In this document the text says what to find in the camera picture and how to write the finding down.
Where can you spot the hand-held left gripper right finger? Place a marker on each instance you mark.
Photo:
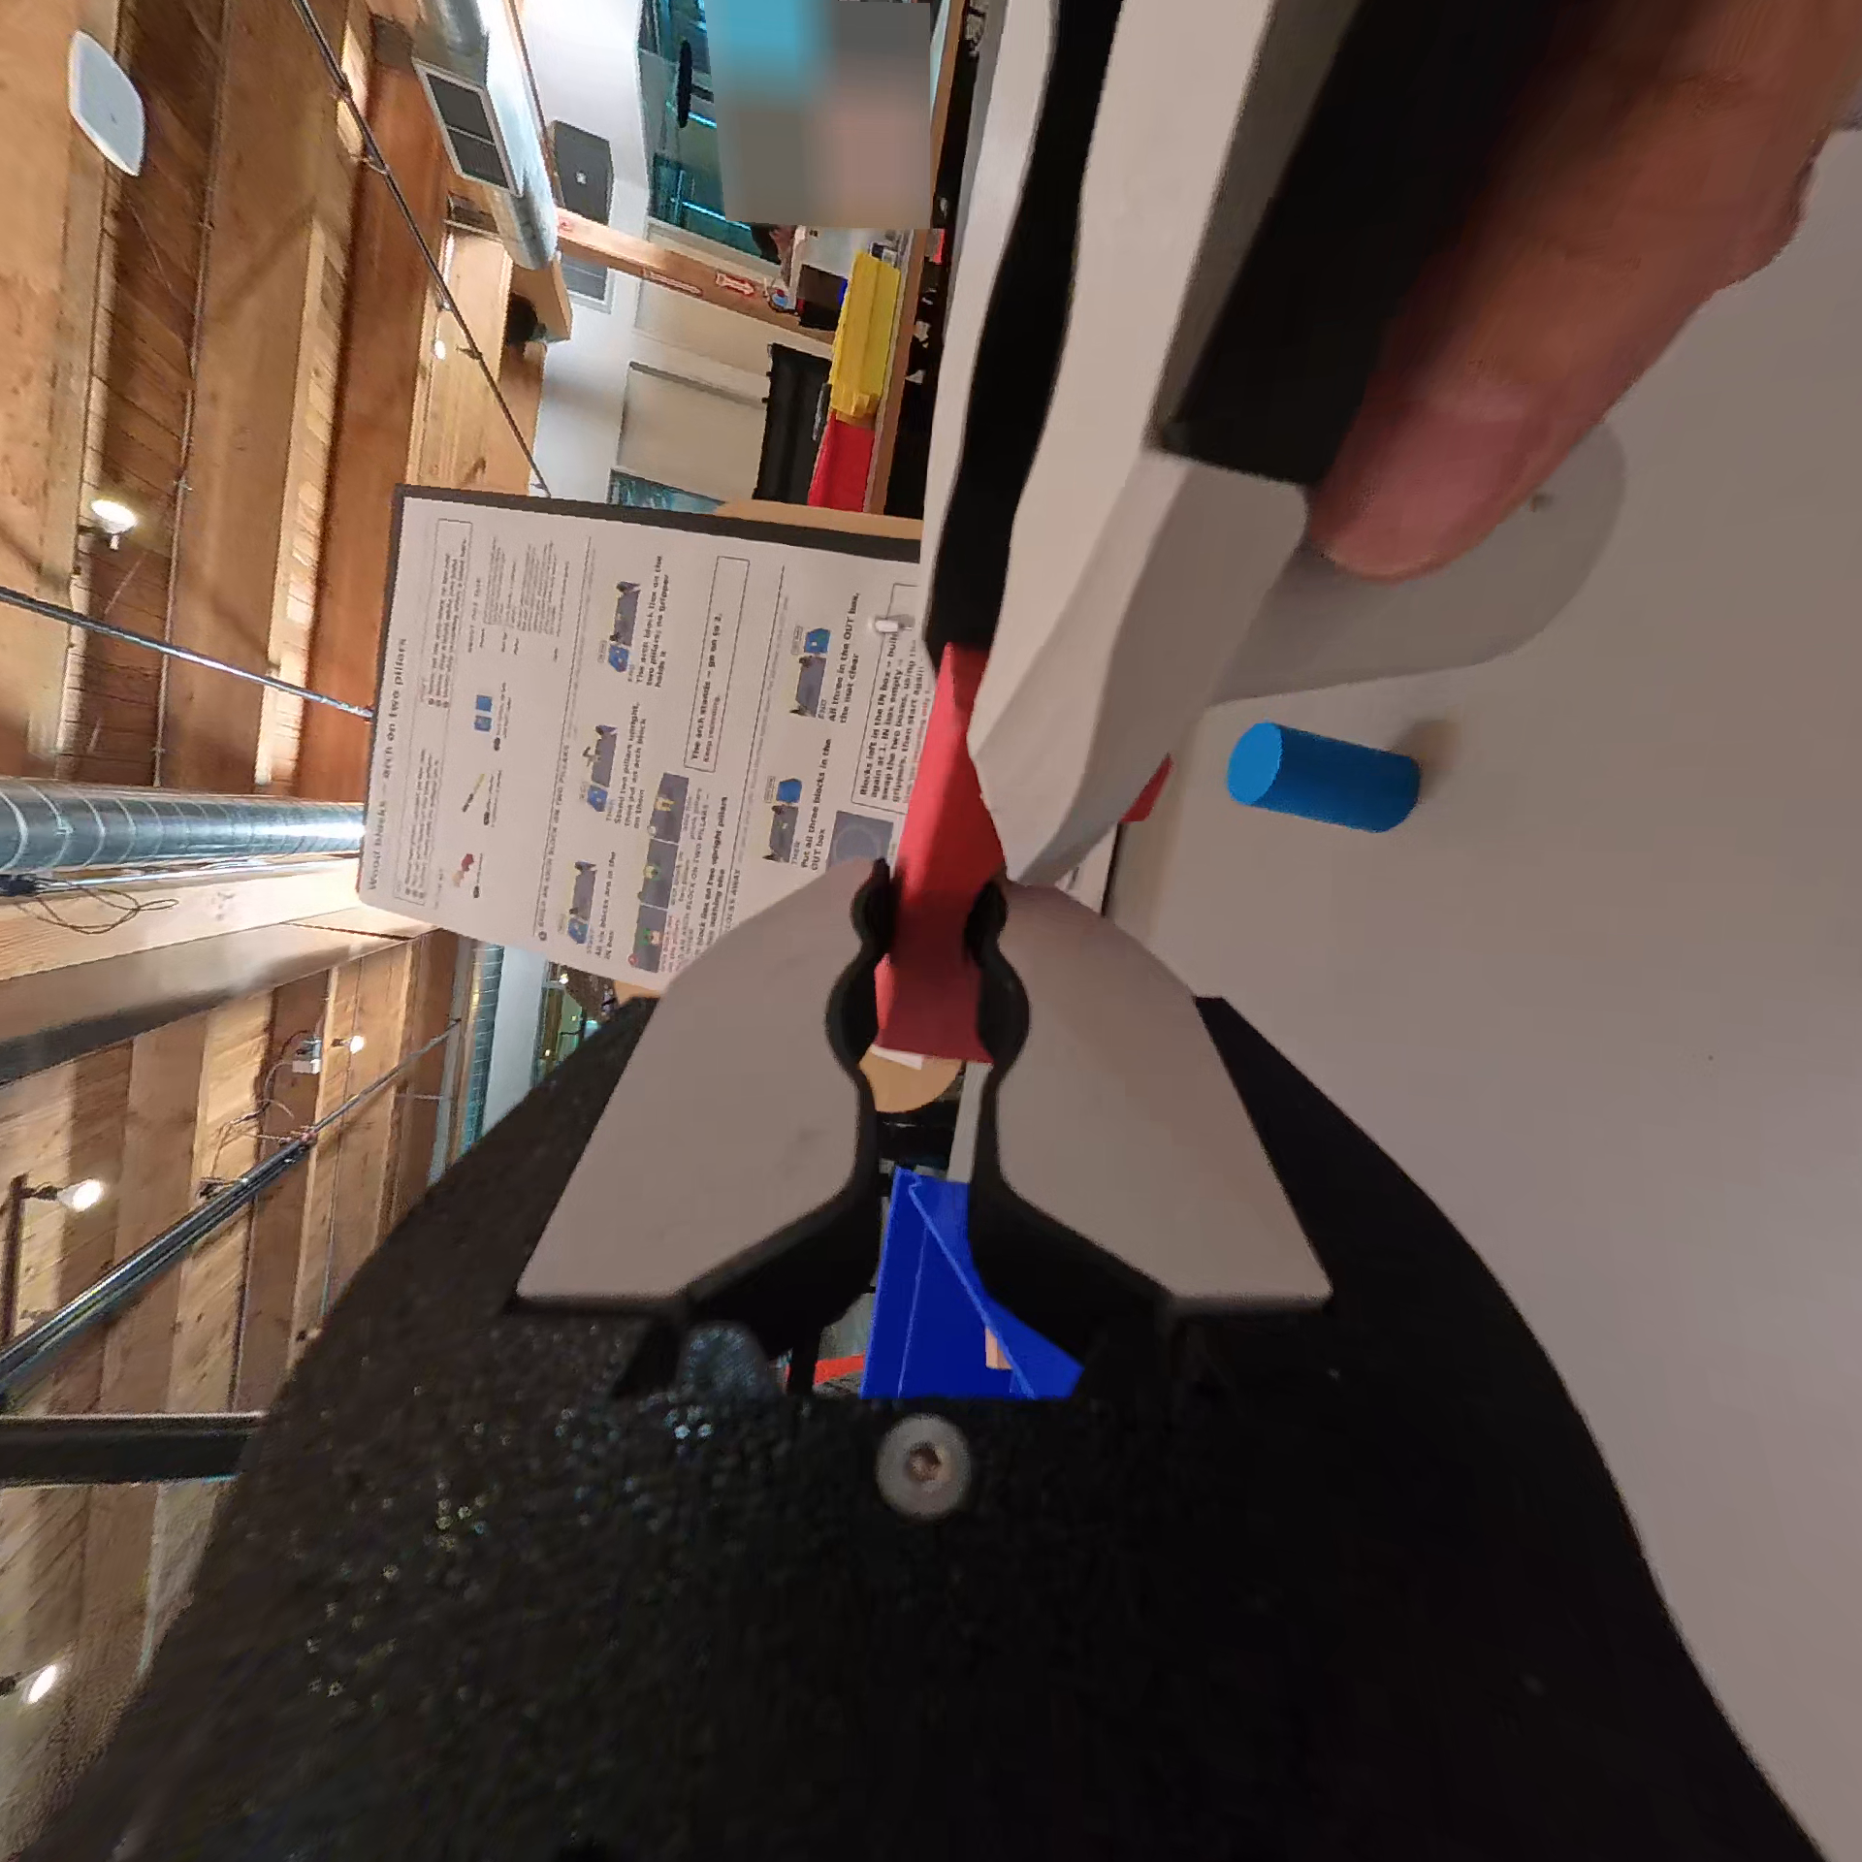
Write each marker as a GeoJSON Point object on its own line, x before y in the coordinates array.
{"type": "Point", "coordinates": [1149, 1119]}

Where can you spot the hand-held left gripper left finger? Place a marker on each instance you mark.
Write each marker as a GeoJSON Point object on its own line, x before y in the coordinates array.
{"type": "Point", "coordinates": [729, 1119]}

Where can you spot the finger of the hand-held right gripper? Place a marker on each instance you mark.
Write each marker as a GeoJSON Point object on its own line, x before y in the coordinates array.
{"type": "Point", "coordinates": [1121, 609]}
{"type": "Point", "coordinates": [1018, 291]}

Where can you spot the blue wooden cylinder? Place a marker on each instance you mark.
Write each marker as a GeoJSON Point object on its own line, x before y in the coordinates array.
{"type": "Point", "coordinates": [1318, 779]}

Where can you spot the blue plastic bin white tag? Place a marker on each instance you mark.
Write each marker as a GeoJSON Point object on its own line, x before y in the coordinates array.
{"type": "Point", "coordinates": [932, 1294]}

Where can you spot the red wooden arch block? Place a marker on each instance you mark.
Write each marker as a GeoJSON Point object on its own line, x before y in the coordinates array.
{"type": "Point", "coordinates": [939, 814]}

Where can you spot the person's right hand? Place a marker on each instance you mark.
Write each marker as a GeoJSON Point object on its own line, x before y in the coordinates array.
{"type": "Point", "coordinates": [1601, 188]}

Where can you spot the yellow storage bin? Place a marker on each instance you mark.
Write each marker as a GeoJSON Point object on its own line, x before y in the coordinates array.
{"type": "Point", "coordinates": [866, 334]}

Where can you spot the red storage bin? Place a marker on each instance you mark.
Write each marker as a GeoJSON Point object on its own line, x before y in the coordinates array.
{"type": "Point", "coordinates": [843, 461]}

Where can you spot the black storage bin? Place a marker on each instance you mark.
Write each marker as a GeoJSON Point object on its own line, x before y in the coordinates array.
{"type": "Point", "coordinates": [794, 422]}

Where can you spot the instruction sheet board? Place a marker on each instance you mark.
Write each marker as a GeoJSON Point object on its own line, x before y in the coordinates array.
{"type": "Point", "coordinates": [582, 728]}

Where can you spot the black speaker box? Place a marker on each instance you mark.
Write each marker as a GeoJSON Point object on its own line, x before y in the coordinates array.
{"type": "Point", "coordinates": [579, 172]}

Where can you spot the metal ceiling rod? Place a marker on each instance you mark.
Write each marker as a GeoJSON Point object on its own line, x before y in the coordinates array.
{"type": "Point", "coordinates": [189, 654]}
{"type": "Point", "coordinates": [146, 1262]}

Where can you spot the black beam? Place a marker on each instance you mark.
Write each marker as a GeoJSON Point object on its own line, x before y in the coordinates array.
{"type": "Point", "coordinates": [132, 1446]}

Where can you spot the white ceiling access point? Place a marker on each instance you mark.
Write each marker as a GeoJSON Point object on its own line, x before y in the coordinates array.
{"type": "Point", "coordinates": [106, 102]}

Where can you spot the silver duct with vent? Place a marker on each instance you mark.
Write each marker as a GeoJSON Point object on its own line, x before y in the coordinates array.
{"type": "Point", "coordinates": [496, 132]}

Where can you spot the silver ventilation duct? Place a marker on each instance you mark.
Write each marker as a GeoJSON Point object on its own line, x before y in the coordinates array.
{"type": "Point", "coordinates": [175, 832]}

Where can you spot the wall spot lamp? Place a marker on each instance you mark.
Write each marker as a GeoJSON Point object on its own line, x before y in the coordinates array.
{"type": "Point", "coordinates": [109, 517]}
{"type": "Point", "coordinates": [73, 1195]}

